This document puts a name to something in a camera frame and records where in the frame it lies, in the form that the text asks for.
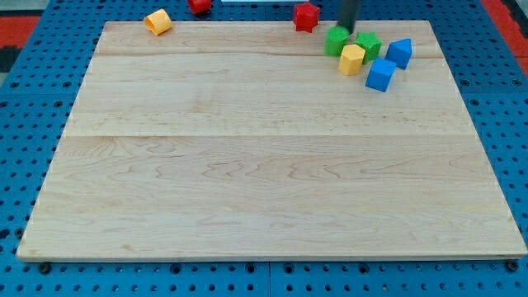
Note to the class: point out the yellow hexagon block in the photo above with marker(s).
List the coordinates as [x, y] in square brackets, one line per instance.
[351, 59]

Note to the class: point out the blue triangle block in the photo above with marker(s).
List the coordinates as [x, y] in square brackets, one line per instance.
[400, 52]

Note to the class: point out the wooden board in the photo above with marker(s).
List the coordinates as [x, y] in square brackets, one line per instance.
[241, 141]

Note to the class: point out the green cylinder block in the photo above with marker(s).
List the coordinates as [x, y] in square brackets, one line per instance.
[335, 41]

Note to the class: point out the red star block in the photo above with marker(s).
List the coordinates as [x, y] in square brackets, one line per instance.
[306, 16]

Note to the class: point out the blue cube block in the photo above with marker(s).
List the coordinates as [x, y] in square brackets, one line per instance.
[380, 74]

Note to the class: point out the green star block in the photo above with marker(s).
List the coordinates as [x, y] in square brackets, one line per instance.
[370, 43]

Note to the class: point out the red block at edge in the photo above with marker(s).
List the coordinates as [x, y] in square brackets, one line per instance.
[199, 6]

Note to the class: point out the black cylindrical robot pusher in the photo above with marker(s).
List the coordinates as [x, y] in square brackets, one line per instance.
[348, 13]

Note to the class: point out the yellow heart block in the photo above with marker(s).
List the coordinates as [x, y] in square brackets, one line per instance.
[158, 22]

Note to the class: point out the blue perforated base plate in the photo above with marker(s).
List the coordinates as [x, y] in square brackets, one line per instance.
[40, 89]

